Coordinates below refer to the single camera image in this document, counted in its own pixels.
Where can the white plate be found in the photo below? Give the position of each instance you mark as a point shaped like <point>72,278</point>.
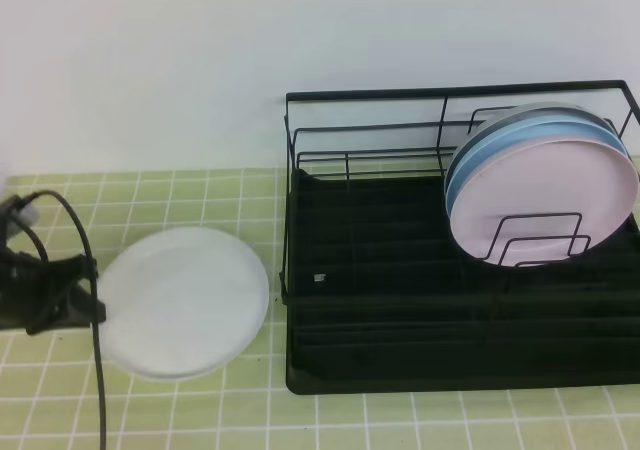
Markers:
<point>181,303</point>

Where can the black wire dish rack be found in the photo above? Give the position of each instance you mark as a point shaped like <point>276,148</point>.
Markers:
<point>363,134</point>

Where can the blue plate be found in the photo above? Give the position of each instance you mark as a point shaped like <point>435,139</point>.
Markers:
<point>525,131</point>

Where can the black drip tray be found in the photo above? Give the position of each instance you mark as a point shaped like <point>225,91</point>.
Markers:
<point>381,299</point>

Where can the grey plate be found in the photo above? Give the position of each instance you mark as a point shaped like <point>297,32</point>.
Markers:
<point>519,113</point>

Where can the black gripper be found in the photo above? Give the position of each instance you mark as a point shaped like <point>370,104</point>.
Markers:
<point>39,294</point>

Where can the pink plate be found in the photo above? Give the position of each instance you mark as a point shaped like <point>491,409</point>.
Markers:
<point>542,201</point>

